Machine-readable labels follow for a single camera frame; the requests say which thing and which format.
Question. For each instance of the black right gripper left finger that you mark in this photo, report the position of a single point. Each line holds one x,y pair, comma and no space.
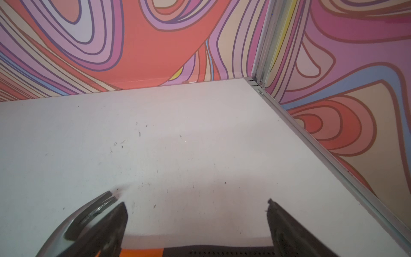
104,239

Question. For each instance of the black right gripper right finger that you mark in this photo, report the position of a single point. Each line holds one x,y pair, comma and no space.
290,238

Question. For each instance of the claw hammer orange black handle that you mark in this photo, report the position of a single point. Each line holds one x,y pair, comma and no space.
83,219

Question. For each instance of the aluminium frame corner post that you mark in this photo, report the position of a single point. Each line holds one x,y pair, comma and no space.
267,42

